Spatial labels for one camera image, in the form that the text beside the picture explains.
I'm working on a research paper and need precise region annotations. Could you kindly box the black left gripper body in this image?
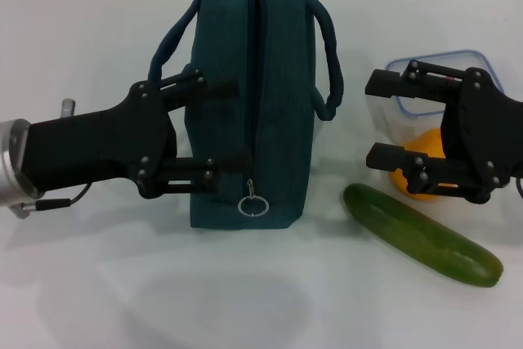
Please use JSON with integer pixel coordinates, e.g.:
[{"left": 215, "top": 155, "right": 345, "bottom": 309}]
[{"left": 20, "top": 80, "right": 178, "bottom": 200}]

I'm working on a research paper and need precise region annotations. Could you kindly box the dark teal insulated bag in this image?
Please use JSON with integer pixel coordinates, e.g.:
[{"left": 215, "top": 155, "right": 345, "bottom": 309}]
[{"left": 149, "top": 0, "right": 345, "bottom": 230}]

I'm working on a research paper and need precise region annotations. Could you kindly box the green cucumber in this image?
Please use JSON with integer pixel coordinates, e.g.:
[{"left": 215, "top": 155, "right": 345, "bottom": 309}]
[{"left": 342, "top": 182, "right": 504, "bottom": 289}]

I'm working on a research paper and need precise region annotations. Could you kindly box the orange pear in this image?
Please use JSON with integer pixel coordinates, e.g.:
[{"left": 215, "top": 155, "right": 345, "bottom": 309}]
[{"left": 387, "top": 128, "right": 447, "bottom": 202}]

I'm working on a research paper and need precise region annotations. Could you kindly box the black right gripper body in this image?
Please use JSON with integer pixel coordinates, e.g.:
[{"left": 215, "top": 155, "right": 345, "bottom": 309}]
[{"left": 440, "top": 66, "right": 523, "bottom": 205}]

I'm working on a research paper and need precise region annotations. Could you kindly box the left arm connector cable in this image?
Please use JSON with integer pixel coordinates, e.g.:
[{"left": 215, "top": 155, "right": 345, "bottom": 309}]
[{"left": 35, "top": 183, "right": 93, "bottom": 212}]

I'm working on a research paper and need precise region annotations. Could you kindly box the clear plastic container blue-rimmed lid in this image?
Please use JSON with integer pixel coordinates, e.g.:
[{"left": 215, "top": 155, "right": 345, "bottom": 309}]
[{"left": 365, "top": 49, "right": 506, "bottom": 146}]

